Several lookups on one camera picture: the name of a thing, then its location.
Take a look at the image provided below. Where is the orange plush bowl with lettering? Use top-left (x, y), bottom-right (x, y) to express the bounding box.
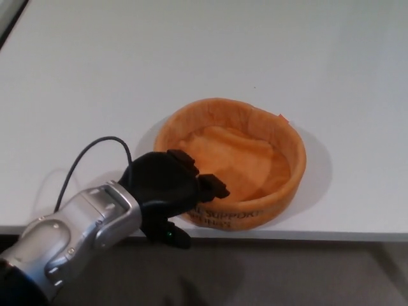
top-left (153, 98), bottom-right (307, 231)

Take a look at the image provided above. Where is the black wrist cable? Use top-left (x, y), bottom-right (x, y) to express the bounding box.
top-left (54, 136), bottom-right (133, 213)

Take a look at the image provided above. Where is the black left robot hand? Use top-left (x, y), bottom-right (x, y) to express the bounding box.
top-left (118, 149), bottom-right (231, 250)

